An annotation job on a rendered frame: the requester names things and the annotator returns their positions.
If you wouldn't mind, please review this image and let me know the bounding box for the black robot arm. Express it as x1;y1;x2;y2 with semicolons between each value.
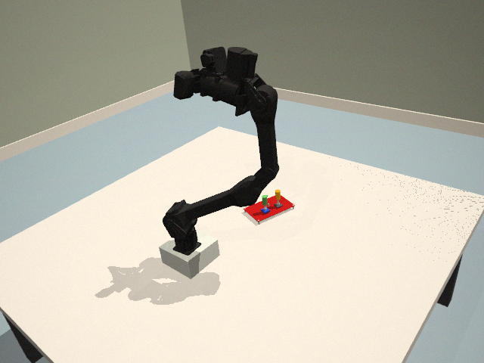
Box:
163;47;279;256

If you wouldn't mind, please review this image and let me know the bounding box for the red circuit board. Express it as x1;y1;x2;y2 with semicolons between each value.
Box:
244;190;295;225

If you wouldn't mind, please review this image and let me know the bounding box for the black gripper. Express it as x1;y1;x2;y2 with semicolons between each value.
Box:
173;68;229;101

